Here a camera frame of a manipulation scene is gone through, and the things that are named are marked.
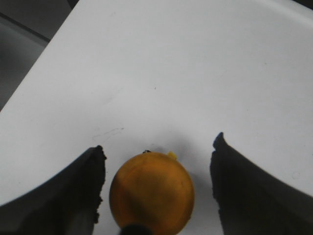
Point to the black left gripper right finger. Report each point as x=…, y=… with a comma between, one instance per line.
x=252, y=201

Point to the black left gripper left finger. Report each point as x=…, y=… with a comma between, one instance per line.
x=66, y=204

